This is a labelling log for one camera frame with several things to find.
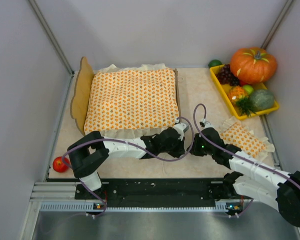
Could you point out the duck print pillow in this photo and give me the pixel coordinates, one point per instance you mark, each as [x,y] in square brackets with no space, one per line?
[235,133]

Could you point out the dark purple grape bunch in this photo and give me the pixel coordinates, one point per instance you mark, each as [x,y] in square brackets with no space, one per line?
[225,76]

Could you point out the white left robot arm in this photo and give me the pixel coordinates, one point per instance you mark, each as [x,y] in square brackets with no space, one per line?
[88,153]

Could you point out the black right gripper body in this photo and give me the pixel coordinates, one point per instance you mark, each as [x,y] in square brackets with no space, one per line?
[196,147]

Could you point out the dark green lime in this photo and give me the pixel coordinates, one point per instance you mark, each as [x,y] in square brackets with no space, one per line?
[214,63]

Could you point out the red apple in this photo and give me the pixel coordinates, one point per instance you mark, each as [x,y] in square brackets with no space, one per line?
[60,165]

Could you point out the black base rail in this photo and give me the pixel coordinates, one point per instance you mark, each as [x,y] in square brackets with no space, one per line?
[185,192]

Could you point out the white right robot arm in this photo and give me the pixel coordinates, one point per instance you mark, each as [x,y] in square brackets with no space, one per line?
[250,177]

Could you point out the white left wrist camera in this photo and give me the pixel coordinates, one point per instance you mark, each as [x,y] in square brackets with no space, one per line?
[181,128]

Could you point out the red tomato under pumpkin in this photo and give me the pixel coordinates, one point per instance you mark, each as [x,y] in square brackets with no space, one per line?
[242,83]

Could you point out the green melon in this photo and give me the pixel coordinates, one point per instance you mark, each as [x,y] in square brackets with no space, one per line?
[262,99]

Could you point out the orange pumpkin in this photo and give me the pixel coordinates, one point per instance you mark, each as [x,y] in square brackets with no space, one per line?
[253,65]

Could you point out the orange pineapple toy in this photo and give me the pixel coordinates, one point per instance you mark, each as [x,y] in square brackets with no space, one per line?
[240,99]

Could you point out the wooden pet bed frame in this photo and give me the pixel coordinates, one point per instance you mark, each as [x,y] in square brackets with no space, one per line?
[81,95]

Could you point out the yellow plastic tray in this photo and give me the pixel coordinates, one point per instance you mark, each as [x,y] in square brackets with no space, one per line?
[223,89]

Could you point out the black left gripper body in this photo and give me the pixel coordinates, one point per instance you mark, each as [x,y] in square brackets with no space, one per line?
[176,149]

